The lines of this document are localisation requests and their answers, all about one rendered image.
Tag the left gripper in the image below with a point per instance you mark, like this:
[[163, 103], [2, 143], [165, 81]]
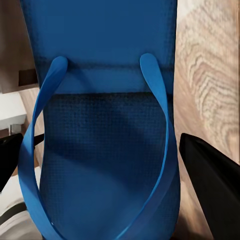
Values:
[[38, 139]]

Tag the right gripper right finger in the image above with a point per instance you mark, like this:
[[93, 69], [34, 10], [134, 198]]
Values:
[[216, 180]]

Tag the sandal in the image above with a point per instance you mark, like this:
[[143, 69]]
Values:
[[110, 168]]

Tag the bed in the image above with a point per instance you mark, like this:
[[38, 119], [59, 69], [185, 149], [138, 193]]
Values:
[[17, 66]]

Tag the sliding door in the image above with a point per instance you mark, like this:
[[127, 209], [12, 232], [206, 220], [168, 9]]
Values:
[[5, 133]]

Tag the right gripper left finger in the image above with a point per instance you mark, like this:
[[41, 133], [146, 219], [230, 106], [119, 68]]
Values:
[[9, 153]]

